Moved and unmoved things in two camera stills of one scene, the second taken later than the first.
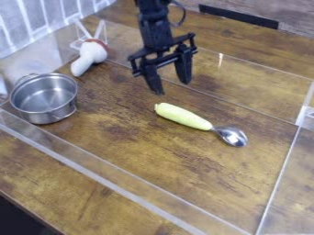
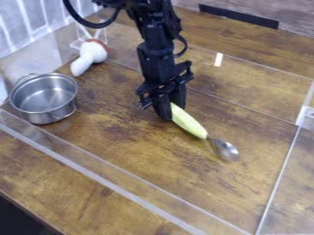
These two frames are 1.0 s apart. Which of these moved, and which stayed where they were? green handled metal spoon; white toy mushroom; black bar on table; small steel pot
Moved: green handled metal spoon
Stayed: small steel pot; black bar on table; white toy mushroom
